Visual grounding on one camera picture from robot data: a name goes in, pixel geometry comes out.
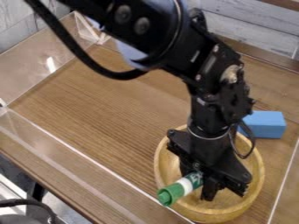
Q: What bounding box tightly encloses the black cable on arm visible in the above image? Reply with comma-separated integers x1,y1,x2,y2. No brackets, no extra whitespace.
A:
23,0,150,81

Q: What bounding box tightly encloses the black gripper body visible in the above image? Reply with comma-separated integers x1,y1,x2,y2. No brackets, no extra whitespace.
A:
167,124,253,197

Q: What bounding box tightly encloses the blue foam block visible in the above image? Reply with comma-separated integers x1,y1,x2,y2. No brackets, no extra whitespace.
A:
243,110,286,139

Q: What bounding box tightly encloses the green Expo marker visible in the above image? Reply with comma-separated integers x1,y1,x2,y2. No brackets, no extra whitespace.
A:
157,171,203,207

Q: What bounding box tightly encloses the clear acrylic corner bracket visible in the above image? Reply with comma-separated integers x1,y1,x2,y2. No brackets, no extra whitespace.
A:
75,11,110,46

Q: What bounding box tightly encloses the black cable bottom left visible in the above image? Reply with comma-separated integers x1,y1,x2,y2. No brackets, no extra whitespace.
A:
0,198,58,224

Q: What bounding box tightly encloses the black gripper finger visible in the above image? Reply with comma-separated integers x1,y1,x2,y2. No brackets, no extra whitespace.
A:
179,153,203,175
201,176,222,201

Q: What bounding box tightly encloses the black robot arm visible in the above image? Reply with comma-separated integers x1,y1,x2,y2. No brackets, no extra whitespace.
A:
59,0,255,201

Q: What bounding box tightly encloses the clear acrylic barrier wall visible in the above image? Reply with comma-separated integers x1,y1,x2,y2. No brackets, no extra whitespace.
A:
0,106,189,224

